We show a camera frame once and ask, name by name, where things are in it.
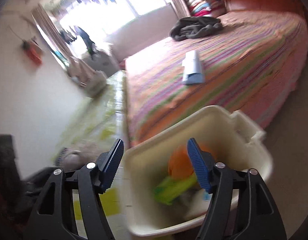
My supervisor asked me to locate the orange peel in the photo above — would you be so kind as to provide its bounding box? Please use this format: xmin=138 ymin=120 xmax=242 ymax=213
xmin=167 ymin=143 xmax=217 ymax=181

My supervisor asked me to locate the white storage box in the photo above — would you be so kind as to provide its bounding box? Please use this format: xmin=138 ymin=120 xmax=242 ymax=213
xmin=79 ymin=71 xmax=107 ymax=98

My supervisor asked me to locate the grey crumpled blanket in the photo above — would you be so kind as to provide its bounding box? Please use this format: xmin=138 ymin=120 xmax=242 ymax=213
xmin=169 ymin=16 xmax=223 ymax=42

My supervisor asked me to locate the orange cloth on hook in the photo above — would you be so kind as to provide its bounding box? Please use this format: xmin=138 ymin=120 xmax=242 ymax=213
xmin=22 ymin=40 xmax=43 ymax=66

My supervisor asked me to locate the brown patterned bottle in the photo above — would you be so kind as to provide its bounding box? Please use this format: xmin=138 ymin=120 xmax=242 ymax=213
xmin=55 ymin=147 xmax=95 ymax=172

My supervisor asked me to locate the checkered plastic tablecloth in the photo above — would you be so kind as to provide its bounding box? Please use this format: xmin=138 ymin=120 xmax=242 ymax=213
xmin=55 ymin=70 xmax=132 ymax=239

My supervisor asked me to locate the pink curtain left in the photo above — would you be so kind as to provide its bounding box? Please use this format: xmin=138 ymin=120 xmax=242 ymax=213
xmin=32 ymin=4 xmax=74 ymax=66

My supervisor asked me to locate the black hanging garment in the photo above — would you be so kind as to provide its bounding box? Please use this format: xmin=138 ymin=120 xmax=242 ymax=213
xmin=78 ymin=27 xmax=95 ymax=57

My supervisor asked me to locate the white trash bin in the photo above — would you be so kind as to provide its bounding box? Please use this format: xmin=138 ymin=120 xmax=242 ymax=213
xmin=121 ymin=106 xmax=273 ymax=237

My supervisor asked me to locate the white washing machine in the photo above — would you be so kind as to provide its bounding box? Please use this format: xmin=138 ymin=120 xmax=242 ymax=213
xmin=81 ymin=50 xmax=120 ymax=77

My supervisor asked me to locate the green snack bag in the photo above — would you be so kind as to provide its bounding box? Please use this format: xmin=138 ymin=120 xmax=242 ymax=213
xmin=153 ymin=173 xmax=197 ymax=205

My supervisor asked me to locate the striped bed sheet mattress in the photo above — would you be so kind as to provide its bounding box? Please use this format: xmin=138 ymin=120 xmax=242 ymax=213
xmin=125 ymin=11 xmax=308 ymax=146

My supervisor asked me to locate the white blue medicine box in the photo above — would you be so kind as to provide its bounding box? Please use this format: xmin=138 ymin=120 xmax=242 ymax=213
xmin=182 ymin=50 xmax=205 ymax=86

